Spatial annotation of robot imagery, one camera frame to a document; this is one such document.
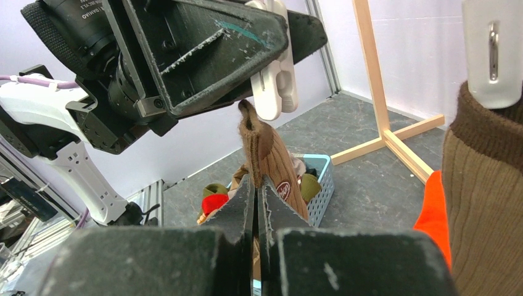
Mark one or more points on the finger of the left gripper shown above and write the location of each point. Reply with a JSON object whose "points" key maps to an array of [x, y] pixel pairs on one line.
{"points": [[307, 35]]}

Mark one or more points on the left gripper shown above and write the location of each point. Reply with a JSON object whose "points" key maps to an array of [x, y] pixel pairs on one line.
{"points": [[173, 59]]}

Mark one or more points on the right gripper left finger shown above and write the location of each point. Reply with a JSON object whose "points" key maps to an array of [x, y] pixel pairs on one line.
{"points": [[214, 258]]}

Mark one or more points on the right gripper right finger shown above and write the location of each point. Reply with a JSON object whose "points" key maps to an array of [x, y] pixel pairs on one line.
{"points": [[303, 260]]}

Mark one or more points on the brown tan sock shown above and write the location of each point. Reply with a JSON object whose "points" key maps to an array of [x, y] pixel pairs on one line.
{"points": [[267, 155], [482, 180]]}

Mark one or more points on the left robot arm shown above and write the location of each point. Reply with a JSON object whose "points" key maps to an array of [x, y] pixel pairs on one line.
{"points": [[34, 118]]}

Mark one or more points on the pile of socks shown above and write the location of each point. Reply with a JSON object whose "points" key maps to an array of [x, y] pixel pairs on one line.
{"points": [[215, 195]]}

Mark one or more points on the white clip hanger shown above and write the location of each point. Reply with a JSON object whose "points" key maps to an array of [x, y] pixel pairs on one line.
{"points": [[493, 42]]}

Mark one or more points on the light blue basket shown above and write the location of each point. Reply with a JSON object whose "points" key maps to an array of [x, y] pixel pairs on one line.
{"points": [[320, 192]]}

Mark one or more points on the orange shirt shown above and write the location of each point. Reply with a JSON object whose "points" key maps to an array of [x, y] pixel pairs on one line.
{"points": [[433, 219]]}

